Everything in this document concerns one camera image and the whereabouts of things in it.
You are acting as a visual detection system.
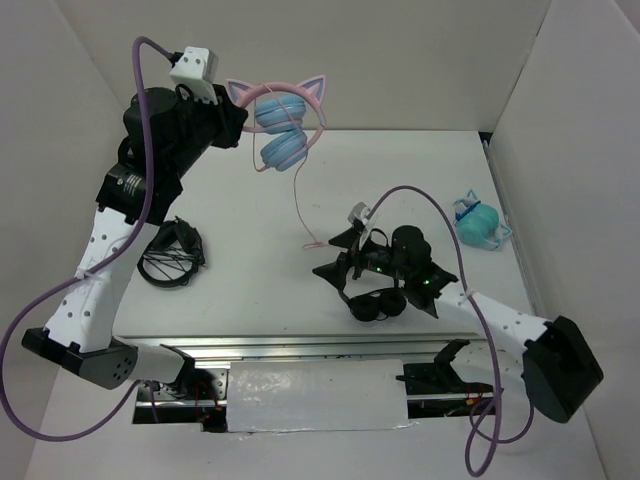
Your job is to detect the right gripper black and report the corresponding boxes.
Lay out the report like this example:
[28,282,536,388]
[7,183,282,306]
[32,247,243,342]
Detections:
[313,226,411,291]

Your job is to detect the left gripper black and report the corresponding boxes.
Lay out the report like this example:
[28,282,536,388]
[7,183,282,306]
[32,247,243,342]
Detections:
[166,83,248,177]

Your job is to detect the pink blue cat-ear headphones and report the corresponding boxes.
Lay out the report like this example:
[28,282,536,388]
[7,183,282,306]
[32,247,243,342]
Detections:
[226,74,327,172]

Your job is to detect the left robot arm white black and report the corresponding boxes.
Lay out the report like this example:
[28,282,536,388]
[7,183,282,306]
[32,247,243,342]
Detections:
[22,84,248,399]

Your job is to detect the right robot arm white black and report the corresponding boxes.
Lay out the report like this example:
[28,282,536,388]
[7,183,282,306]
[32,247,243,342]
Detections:
[312,221,604,423]

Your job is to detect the black on-ear headphones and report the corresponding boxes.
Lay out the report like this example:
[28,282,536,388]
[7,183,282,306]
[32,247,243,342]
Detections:
[339,288,407,323]

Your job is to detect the teal cat-ear headphones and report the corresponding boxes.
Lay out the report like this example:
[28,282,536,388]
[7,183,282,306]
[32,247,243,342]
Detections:
[453,189,513,251]

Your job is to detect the white foil-taped panel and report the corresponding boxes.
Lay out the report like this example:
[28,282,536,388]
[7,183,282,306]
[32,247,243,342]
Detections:
[226,360,409,433]

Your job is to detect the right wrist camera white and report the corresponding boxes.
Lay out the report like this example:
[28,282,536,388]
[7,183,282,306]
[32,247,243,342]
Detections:
[348,202,376,249]

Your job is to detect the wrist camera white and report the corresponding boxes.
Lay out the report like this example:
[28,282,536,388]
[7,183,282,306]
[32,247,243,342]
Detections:
[348,202,376,249]
[170,46,219,105]

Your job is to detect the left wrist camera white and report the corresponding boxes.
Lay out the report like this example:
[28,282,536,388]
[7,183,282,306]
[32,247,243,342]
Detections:
[170,46,219,105]

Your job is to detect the aluminium front rail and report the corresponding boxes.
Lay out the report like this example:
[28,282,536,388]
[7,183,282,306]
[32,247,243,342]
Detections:
[123,333,485,364]

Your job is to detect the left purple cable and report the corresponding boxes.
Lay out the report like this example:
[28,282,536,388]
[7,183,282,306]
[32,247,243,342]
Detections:
[0,35,176,442]

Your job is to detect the purple cable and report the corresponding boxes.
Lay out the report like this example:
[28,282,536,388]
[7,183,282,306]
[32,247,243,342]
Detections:
[0,35,176,442]
[368,186,535,476]

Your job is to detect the black headphones tangled cable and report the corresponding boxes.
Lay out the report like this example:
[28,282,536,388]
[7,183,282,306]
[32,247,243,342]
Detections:
[136,215,207,289]

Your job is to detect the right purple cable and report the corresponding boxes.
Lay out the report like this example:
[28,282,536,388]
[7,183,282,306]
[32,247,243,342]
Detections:
[368,186,535,476]

